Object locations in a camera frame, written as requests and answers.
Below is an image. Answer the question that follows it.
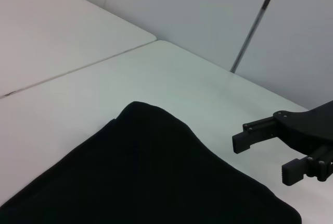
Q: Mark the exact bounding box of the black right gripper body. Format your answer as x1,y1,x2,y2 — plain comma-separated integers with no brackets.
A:
272,99,333,156

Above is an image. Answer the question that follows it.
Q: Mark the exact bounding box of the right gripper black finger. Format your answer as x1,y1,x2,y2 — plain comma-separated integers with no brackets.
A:
281,144,333,186
232,117,280,155

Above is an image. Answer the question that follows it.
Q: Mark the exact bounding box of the black printed t-shirt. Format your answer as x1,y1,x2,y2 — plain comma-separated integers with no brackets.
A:
0,101,303,224

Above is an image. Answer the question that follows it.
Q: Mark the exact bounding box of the thin metal pole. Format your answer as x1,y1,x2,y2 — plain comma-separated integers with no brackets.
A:
229,0,285,74

